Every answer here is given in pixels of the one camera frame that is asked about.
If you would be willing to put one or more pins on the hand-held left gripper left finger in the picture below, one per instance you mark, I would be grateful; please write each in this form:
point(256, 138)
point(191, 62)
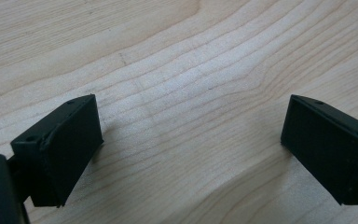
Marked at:
point(62, 146)

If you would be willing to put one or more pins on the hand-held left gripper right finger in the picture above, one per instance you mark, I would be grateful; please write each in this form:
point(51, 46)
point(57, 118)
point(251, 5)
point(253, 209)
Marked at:
point(329, 146)

